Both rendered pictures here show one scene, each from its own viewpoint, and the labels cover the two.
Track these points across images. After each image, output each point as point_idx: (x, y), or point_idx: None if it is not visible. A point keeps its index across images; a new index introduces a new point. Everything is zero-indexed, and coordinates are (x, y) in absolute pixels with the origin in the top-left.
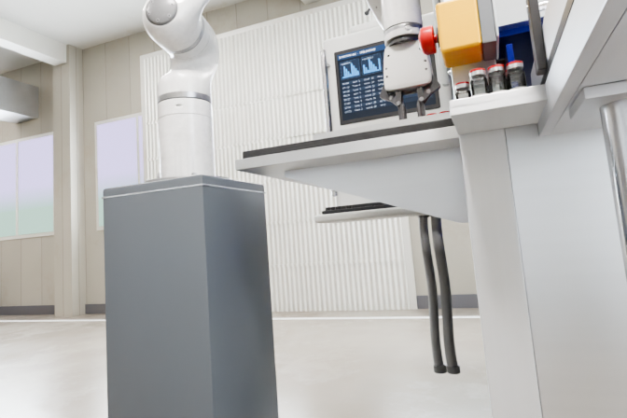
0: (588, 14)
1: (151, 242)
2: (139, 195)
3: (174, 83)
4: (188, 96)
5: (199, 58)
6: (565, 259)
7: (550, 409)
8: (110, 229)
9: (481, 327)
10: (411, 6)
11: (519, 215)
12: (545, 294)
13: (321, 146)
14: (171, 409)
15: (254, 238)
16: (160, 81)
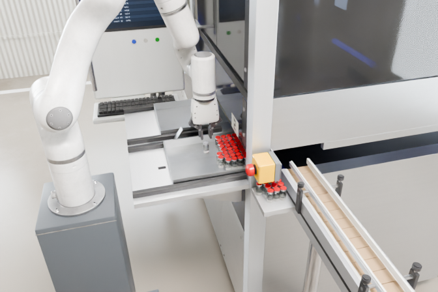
0: (330, 270)
1: (83, 249)
2: (68, 230)
3: (68, 154)
4: (79, 158)
5: None
6: (279, 225)
7: (266, 262)
8: (47, 248)
9: (249, 248)
10: (213, 83)
11: None
12: (270, 235)
13: (180, 189)
14: None
15: (118, 208)
16: (52, 151)
